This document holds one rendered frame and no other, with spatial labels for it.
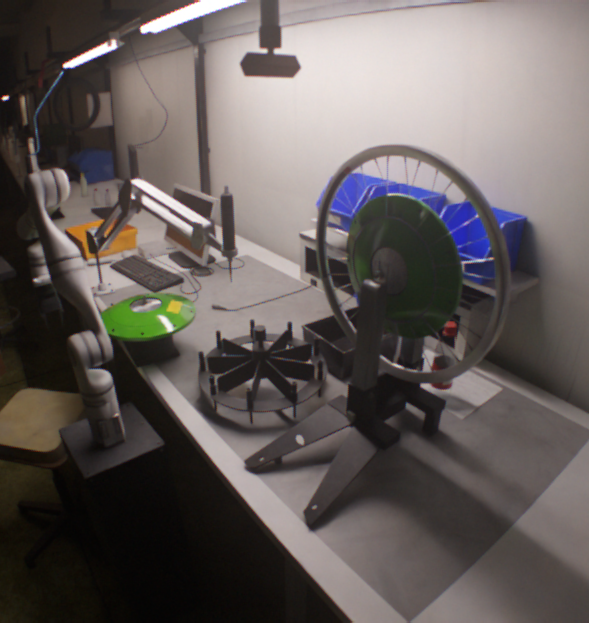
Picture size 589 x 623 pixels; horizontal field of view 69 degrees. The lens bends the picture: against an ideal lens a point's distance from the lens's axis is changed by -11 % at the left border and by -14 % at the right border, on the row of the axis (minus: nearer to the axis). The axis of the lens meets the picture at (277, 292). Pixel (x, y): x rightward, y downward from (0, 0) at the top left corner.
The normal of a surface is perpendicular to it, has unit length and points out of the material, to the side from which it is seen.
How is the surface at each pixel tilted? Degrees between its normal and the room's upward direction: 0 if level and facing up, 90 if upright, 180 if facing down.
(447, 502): 0
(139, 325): 21
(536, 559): 0
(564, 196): 90
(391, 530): 0
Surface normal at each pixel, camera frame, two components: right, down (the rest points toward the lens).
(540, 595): -0.02, -0.91
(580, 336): -0.83, 0.25
